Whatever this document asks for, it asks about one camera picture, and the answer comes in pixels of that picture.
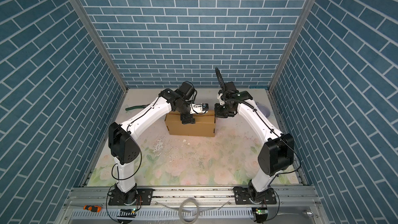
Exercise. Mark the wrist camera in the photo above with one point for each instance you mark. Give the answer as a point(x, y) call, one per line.
point(199, 109)
point(221, 101)

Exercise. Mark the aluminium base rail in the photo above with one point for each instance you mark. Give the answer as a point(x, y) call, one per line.
point(294, 204)

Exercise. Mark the orange black screwdriver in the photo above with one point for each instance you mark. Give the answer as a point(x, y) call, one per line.
point(93, 208)

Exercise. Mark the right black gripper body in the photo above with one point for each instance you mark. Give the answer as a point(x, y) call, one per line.
point(223, 111)

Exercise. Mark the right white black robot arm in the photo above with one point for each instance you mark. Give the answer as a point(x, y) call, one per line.
point(277, 152)

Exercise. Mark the green handled pliers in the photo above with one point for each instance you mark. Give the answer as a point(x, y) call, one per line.
point(137, 107)

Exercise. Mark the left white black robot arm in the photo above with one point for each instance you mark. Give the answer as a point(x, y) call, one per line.
point(123, 136)

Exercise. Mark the brown cardboard box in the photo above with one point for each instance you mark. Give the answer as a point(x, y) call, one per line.
point(204, 125)

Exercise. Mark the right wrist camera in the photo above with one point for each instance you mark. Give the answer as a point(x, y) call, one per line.
point(221, 101)

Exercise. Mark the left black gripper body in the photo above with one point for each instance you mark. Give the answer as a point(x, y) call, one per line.
point(184, 110)

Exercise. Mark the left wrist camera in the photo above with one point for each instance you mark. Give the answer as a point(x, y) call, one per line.
point(199, 109)

